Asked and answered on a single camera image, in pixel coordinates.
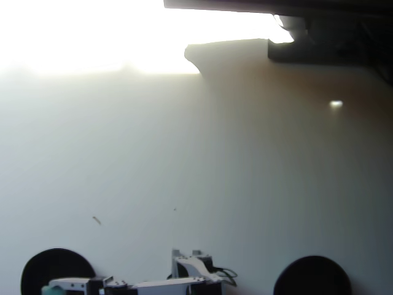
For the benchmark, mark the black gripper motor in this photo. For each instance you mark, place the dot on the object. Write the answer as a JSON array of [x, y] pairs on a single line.
[[95, 285]]

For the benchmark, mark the black round bowl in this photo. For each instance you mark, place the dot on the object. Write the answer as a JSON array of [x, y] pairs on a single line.
[[311, 276], [38, 267]]

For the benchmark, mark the white Koch robot arm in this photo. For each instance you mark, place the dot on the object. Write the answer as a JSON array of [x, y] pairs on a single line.
[[190, 270]]

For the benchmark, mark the blue cube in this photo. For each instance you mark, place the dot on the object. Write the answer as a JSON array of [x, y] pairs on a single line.
[[47, 290]]

